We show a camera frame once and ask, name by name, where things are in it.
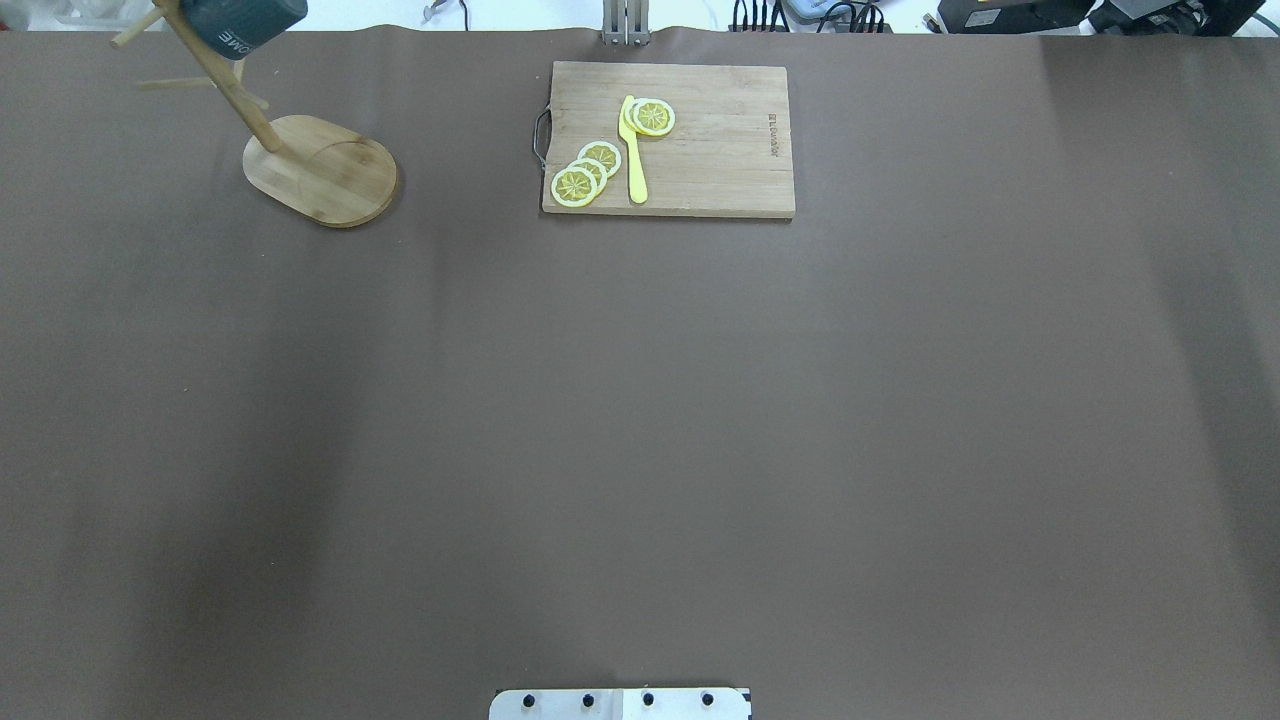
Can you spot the dark teal mug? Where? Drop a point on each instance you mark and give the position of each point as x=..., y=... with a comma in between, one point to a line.
x=234, y=29

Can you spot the wooden cup storage rack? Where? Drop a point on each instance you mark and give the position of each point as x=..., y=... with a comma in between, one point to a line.
x=330, y=174

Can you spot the yellow plastic knife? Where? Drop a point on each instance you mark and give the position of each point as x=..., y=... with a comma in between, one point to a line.
x=636, y=180

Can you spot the wooden cutting board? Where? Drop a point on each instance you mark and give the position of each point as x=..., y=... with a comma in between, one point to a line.
x=729, y=155

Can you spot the lemon slice on knife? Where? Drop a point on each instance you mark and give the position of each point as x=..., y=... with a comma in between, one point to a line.
x=650, y=116

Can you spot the aluminium frame post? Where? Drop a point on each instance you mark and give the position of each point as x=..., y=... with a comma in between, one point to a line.
x=625, y=23

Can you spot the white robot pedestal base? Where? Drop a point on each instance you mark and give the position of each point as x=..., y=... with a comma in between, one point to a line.
x=623, y=703

